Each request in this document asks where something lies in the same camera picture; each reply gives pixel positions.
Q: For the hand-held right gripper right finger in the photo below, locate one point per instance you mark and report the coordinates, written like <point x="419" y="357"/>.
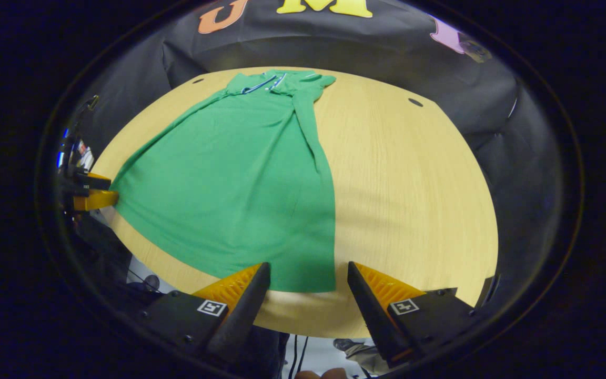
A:
<point x="371" y="310"/>

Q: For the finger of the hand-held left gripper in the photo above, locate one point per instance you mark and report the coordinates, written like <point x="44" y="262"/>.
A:
<point x="92" y="181"/>
<point x="95" y="200"/>

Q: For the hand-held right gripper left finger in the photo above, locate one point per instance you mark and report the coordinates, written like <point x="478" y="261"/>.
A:
<point x="245" y="316"/>

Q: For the green T-shirt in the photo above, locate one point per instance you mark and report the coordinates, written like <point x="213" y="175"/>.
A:
<point x="229" y="184"/>

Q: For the person's dark trousers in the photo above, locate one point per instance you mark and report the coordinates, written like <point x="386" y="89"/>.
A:
<point x="266" y="352"/>

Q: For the person's grey shoe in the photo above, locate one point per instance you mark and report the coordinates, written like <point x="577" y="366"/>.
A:
<point x="358" y="353"/>

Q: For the black backdrop cloth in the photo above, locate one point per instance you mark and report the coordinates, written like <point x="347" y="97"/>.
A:
<point x="492" y="105"/>

